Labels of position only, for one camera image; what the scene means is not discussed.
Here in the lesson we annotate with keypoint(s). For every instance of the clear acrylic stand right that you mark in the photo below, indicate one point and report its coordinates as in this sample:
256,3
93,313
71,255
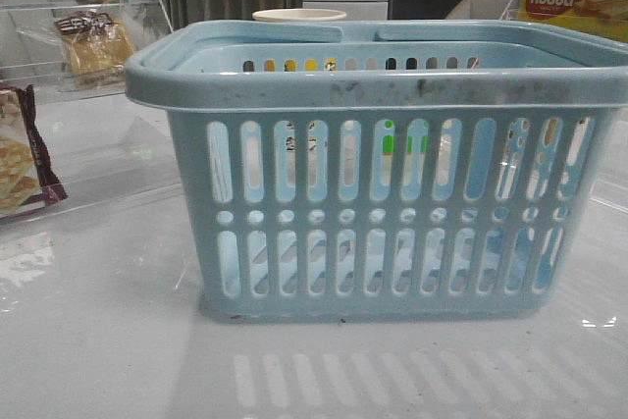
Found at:
511,11

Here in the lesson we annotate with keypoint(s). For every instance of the brown cracker package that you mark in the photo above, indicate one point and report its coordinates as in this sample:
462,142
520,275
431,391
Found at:
28,182

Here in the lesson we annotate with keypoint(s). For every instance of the white paper cup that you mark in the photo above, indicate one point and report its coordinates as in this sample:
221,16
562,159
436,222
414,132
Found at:
298,15

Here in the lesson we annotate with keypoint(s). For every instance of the light blue plastic basket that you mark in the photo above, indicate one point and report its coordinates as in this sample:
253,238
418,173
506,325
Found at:
382,169

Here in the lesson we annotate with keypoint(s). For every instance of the bread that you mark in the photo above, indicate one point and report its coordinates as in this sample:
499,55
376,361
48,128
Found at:
97,46

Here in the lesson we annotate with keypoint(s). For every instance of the clear acrylic shelf left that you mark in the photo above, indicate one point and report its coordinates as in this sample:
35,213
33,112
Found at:
103,148

